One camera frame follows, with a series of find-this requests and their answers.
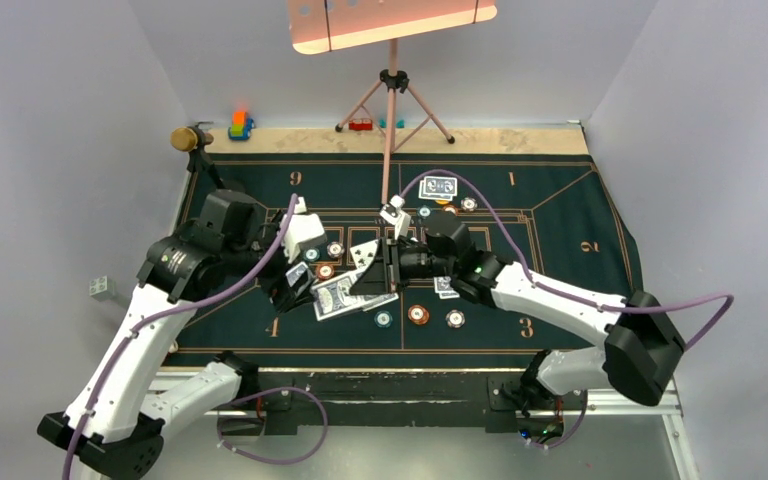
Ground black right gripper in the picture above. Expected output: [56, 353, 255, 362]
[350, 236, 455, 296]

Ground red chips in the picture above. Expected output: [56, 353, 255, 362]
[315, 264, 335, 281]
[442, 205, 459, 216]

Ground green chips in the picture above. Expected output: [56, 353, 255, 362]
[303, 248, 320, 263]
[417, 205, 432, 220]

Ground blue playing card deck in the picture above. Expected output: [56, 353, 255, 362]
[311, 270, 399, 322]

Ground red yellow poker chip stack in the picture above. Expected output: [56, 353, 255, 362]
[407, 304, 430, 325]

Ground face up clubs card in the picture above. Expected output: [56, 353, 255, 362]
[348, 239, 381, 270]

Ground green poker chip stack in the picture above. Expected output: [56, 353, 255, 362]
[374, 311, 393, 328]

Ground blue backed playing card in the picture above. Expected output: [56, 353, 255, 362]
[434, 276, 459, 298]

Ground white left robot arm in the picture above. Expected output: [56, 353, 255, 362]
[37, 189, 326, 479]

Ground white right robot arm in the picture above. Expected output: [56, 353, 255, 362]
[349, 212, 687, 410]

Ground dark green poker mat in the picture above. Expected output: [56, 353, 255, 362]
[166, 153, 643, 370]

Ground teal toy block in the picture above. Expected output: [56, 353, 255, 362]
[379, 118, 405, 129]

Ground red toy block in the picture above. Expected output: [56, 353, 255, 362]
[348, 118, 375, 131]

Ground colourful toy block car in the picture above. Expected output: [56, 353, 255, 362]
[227, 110, 255, 141]

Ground grey toy brick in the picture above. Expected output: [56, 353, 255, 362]
[89, 276, 117, 302]

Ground pink tripod music stand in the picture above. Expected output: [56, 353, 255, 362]
[286, 0, 498, 202]

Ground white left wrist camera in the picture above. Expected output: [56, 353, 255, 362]
[282, 196, 327, 263]

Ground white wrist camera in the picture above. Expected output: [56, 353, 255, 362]
[282, 196, 327, 263]
[379, 195, 411, 240]

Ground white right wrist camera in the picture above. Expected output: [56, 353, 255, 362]
[379, 195, 411, 240]

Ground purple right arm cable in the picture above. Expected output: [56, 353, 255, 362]
[400, 170, 735, 452]

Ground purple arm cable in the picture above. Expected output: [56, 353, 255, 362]
[59, 193, 330, 480]
[400, 170, 735, 452]

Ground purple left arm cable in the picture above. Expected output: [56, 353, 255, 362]
[59, 193, 330, 480]

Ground aluminium frame rail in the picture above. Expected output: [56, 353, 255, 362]
[132, 367, 699, 479]

